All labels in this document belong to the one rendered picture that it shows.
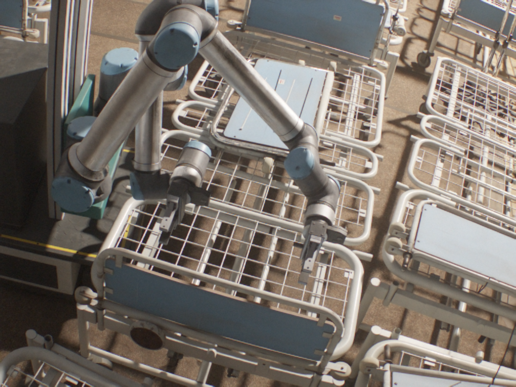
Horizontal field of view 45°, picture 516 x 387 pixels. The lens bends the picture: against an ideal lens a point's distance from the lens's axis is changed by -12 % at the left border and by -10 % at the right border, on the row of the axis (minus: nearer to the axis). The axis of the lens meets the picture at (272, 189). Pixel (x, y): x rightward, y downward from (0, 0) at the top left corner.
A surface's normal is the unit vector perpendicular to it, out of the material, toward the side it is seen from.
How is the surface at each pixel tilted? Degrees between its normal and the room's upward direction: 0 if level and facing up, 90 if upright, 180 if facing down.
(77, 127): 5
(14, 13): 90
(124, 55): 5
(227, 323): 90
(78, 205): 94
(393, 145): 0
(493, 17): 90
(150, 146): 66
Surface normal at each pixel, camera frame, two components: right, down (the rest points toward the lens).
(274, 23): -0.19, 0.62
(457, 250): 0.23, -0.81
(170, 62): 0.08, 0.57
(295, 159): -0.50, -0.59
